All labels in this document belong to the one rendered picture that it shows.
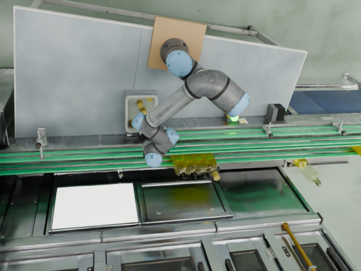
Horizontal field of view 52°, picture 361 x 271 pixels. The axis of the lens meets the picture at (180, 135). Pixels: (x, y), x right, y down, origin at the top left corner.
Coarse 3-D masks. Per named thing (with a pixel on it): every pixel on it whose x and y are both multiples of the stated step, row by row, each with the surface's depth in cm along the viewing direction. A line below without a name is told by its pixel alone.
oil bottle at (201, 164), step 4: (196, 156) 209; (200, 156) 209; (196, 160) 205; (200, 160) 206; (204, 160) 206; (200, 164) 202; (204, 164) 203; (200, 168) 200; (204, 168) 200; (200, 172) 201
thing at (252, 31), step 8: (40, 0) 214; (48, 0) 226; (56, 0) 227; (64, 0) 230; (40, 8) 211; (80, 8) 232; (88, 8) 232; (96, 8) 233; (104, 8) 234; (112, 8) 237; (136, 16) 241; (144, 16) 242; (152, 16) 243; (208, 24) 253; (232, 32) 259; (240, 32) 260; (248, 32) 261; (256, 32) 262; (264, 40) 252; (272, 40) 245
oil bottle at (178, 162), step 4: (172, 156) 209; (176, 156) 207; (180, 156) 207; (172, 160) 209; (176, 160) 203; (180, 160) 204; (176, 164) 200; (180, 164) 200; (184, 164) 201; (176, 168) 199; (180, 168) 198; (184, 168) 198; (176, 172) 200
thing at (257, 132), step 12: (180, 132) 209; (192, 132) 209; (204, 132) 210; (216, 132) 212; (228, 132) 213; (240, 132) 214; (252, 132) 215; (264, 132) 216; (276, 132) 217; (288, 132) 218; (300, 132) 219; (312, 132) 220; (324, 132) 221; (336, 132) 222; (348, 132) 224; (360, 132) 226
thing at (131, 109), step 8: (128, 96) 198; (136, 96) 199; (144, 96) 200; (152, 96) 201; (128, 104) 208; (136, 104) 209; (144, 104) 210; (152, 104) 211; (128, 112) 210; (136, 112) 211; (128, 120) 213; (128, 128) 210
